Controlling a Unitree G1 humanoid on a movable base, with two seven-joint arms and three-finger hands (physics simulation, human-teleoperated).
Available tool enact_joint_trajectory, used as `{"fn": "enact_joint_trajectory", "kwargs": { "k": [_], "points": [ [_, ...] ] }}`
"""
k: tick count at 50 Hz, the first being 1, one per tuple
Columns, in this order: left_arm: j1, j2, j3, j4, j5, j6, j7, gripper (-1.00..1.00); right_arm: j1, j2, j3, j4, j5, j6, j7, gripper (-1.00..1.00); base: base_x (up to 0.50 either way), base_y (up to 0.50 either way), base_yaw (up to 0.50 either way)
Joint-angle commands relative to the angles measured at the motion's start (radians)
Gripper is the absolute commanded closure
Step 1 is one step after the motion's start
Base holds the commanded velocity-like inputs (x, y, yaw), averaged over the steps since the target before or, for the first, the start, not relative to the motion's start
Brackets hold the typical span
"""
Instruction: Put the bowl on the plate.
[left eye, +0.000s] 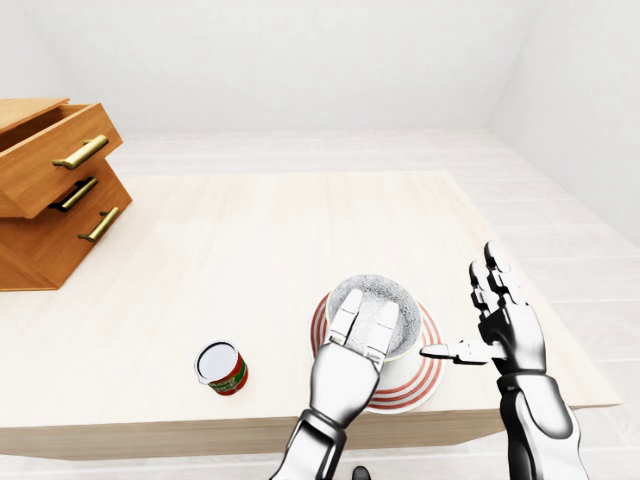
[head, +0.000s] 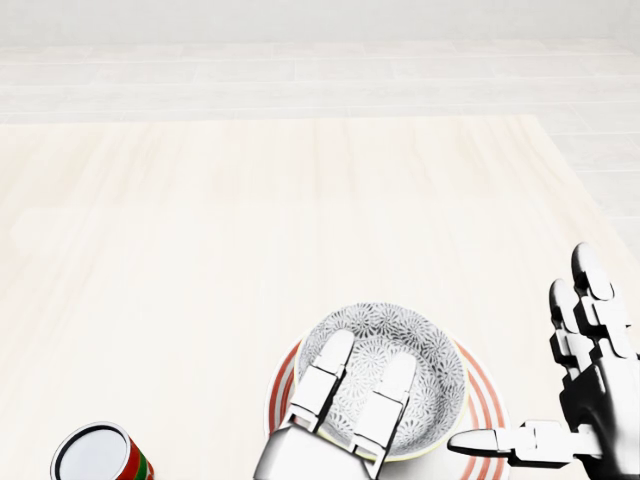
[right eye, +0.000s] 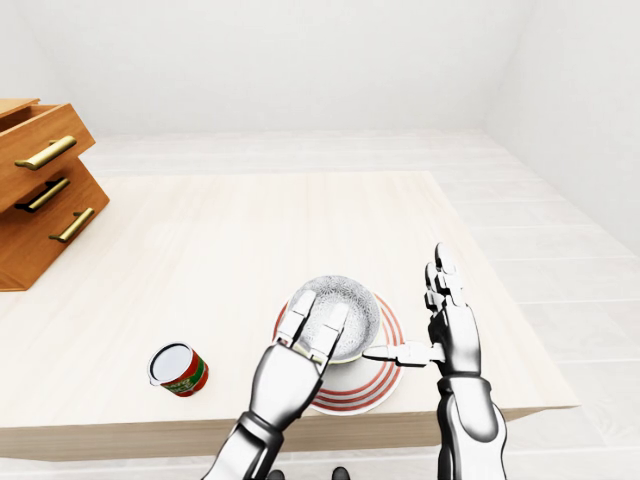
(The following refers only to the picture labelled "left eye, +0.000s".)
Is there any open wooden drawer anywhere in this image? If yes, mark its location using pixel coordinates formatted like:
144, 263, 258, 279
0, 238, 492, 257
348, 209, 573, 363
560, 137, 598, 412
0, 102, 124, 220

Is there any red and green tin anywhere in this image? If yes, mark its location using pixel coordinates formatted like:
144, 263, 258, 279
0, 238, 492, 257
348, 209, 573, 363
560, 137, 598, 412
193, 340, 249, 397

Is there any silver robot right hand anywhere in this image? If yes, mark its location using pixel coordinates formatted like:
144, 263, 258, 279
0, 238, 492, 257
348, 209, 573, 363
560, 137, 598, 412
419, 241, 547, 377

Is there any brass handle on plain drawer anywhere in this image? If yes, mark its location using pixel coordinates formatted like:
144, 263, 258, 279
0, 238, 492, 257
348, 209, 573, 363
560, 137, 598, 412
77, 206, 121, 244

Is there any patterned grey bowl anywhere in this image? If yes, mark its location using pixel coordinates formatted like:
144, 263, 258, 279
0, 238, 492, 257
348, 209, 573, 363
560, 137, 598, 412
325, 273, 423, 362

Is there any closed wooden drawer with dark gap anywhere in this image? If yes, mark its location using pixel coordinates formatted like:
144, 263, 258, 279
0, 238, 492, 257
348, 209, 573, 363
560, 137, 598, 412
22, 158, 133, 220

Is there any silver robot left hand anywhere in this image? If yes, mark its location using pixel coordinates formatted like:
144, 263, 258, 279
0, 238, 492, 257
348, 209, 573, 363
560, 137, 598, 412
308, 288, 400, 428

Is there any white plate with red rings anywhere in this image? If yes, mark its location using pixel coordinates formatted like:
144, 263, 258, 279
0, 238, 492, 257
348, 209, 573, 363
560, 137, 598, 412
309, 292, 446, 415

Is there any brass handle over dark gap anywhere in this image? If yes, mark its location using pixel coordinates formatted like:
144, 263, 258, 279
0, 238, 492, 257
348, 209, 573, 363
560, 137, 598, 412
48, 176, 99, 213

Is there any wooden cabinet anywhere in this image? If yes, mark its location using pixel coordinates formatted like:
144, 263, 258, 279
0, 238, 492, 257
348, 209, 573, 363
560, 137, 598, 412
0, 97, 134, 292

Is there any brass handle on open drawer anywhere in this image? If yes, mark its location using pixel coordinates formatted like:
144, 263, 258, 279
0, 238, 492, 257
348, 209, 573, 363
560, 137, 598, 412
51, 134, 110, 171

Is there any plain closed wooden drawer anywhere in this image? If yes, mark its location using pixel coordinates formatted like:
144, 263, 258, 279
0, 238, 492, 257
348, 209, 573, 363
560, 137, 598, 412
0, 198, 133, 290

